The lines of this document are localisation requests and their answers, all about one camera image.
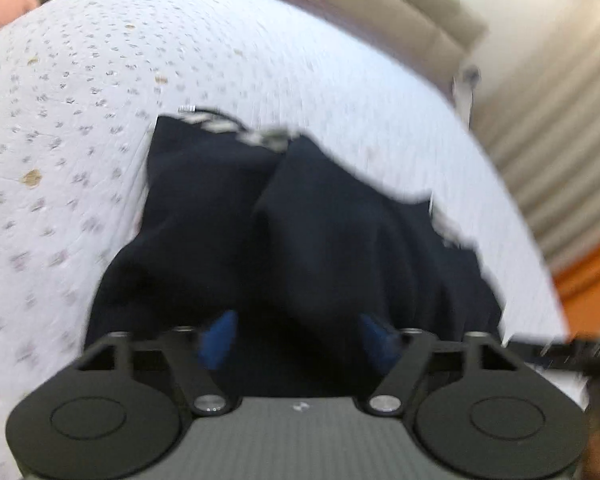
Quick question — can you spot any floral white bed cover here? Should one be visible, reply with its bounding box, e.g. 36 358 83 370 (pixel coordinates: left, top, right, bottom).
0 0 567 479

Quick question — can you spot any white paper bag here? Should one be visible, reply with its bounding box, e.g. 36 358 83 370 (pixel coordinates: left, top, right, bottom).
451 65 481 126

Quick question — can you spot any beige curtain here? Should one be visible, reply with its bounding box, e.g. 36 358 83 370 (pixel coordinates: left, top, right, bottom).
472 2 600 271

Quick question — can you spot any black hoodie with white stripes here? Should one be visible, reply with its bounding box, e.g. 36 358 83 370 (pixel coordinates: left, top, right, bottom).
85 115 502 398

